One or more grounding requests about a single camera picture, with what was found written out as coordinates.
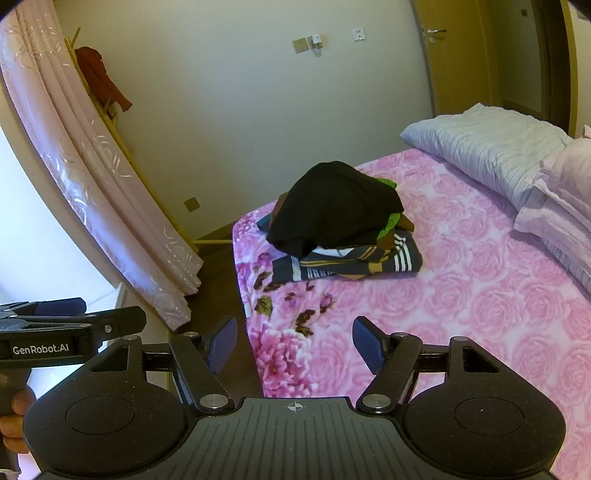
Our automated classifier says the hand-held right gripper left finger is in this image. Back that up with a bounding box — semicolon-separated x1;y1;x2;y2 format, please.
90;316;238;414

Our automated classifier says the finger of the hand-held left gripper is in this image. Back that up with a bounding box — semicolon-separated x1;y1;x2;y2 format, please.
0;298;88;320
69;306;147;354

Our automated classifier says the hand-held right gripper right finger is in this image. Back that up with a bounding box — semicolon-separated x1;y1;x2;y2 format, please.
352;316;502;414

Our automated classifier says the black garment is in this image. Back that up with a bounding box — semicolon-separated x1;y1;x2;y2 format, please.
265;161;404;257

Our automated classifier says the person's left hand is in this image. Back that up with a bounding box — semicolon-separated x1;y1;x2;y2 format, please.
0;387;37;456

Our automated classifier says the navy striped garment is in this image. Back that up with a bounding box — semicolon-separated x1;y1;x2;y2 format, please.
270;231;423;283

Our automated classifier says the pink floral blanket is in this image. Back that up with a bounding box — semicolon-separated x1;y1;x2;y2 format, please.
231;147;591;480

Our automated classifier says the green garment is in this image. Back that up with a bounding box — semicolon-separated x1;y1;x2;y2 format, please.
373;176;402;241

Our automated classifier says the pink patterned curtain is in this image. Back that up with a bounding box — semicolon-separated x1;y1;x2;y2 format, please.
0;7;205;331

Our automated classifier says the red hanging garment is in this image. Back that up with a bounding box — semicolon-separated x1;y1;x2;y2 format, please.
74;46;134;114

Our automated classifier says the grey white quilt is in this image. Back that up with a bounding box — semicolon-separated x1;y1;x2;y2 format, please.
399;103;573;213

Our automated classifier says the pale pink pillow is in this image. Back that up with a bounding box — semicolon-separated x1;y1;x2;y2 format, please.
513;124;591;288

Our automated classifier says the wooden door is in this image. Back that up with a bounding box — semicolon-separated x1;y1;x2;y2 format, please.
411;0;505;119

